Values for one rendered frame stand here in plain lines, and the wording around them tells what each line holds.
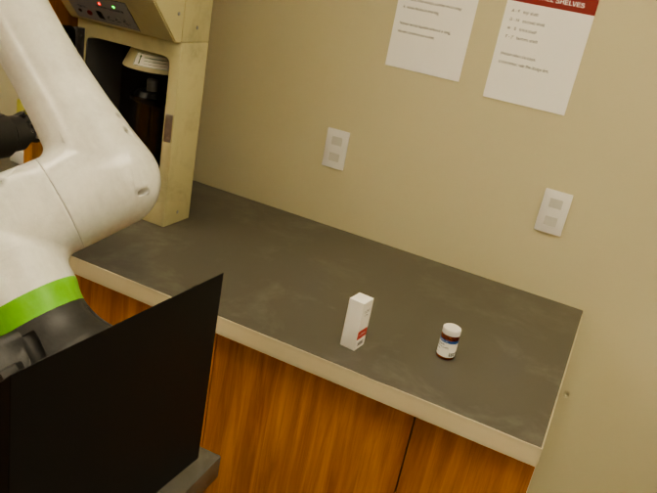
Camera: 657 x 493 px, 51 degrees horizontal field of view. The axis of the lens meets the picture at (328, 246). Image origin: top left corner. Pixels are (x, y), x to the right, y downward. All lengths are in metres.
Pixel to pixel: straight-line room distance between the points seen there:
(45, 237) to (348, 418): 0.75
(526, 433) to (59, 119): 0.92
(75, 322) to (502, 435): 0.76
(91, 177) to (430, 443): 0.81
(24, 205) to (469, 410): 0.83
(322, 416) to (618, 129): 0.99
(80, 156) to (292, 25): 1.23
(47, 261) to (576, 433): 1.58
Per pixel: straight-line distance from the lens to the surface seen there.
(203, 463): 1.07
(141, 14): 1.71
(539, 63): 1.85
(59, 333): 0.89
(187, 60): 1.77
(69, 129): 0.96
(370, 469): 1.46
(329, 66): 2.02
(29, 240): 0.91
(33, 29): 1.02
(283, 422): 1.50
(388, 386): 1.32
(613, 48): 1.83
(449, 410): 1.30
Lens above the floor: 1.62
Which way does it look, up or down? 21 degrees down
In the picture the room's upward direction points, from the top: 11 degrees clockwise
